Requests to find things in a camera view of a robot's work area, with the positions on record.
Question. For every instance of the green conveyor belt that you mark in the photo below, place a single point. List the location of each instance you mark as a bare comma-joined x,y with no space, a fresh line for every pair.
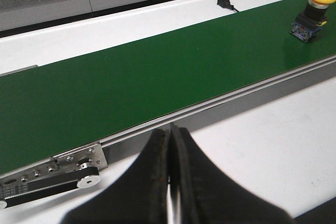
57,119

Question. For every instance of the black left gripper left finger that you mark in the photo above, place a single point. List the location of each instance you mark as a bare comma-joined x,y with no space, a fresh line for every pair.
137,196

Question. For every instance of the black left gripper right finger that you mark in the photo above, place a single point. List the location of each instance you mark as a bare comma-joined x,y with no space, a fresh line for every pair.
202,193

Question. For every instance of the small black sensor block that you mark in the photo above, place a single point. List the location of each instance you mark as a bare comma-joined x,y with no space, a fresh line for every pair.
226,4

